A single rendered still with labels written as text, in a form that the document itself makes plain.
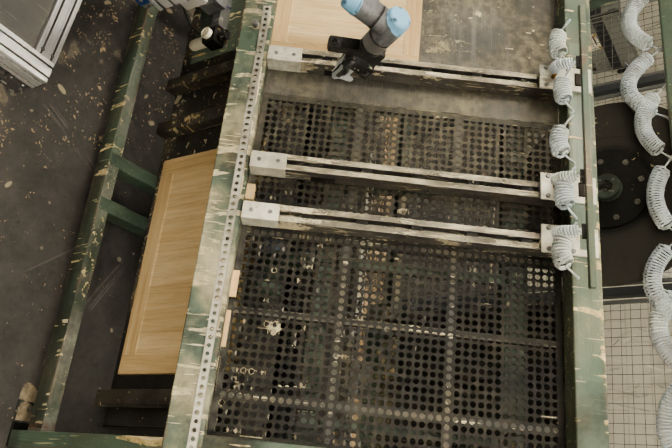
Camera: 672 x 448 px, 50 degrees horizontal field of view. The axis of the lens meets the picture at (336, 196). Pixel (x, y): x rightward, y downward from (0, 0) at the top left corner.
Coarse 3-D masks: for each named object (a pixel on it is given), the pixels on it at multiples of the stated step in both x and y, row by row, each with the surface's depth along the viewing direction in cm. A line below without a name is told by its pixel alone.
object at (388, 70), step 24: (288, 48) 270; (312, 72) 273; (384, 72) 268; (408, 72) 268; (432, 72) 268; (456, 72) 270; (480, 72) 269; (504, 72) 269; (552, 72) 259; (576, 72) 266; (528, 96) 273; (552, 96) 271
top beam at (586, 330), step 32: (576, 0) 280; (576, 32) 274; (576, 96) 263; (576, 128) 258; (576, 160) 253; (576, 256) 239; (576, 288) 234; (576, 320) 230; (576, 352) 226; (576, 384) 222; (576, 416) 219
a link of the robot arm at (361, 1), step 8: (344, 0) 201; (352, 0) 200; (360, 0) 200; (368, 0) 200; (376, 0) 202; (344, 8) 203; (352, 8) 201; (360, 8) 200; (368, 8) 201; (376, 8) 201; (384, 8) 203; (360, 16) 202; (368, 16) 202; (376, 16) 202; (368, 24) 204
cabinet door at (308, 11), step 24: (288, 0) 285; (312, 0) 286; (336, 0) 286; (384, 0) 287; (408, 0) 287; (288, 24) 280; (312, 24) 281; (336, 24) 282; (360, 24) 282; (312, 48) 277; (408, 48) 278
